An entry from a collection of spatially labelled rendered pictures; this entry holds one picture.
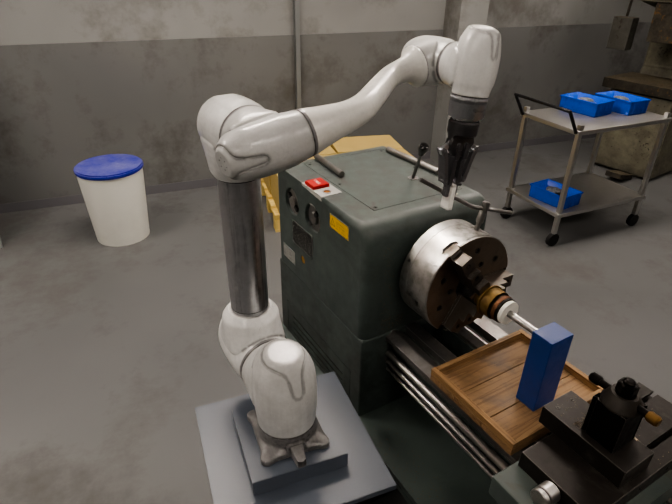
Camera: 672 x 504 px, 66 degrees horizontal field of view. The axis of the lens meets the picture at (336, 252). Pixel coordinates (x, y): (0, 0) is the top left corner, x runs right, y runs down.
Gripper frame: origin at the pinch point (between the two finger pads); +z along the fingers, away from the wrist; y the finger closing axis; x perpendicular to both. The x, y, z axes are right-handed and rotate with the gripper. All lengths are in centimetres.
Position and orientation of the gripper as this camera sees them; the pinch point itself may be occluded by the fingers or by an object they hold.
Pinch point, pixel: (448, 196)
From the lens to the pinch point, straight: 140.3
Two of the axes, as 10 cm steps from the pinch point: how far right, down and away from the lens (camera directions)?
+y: 8.5, -1.5, 5.0
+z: -1.0, 8.9, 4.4
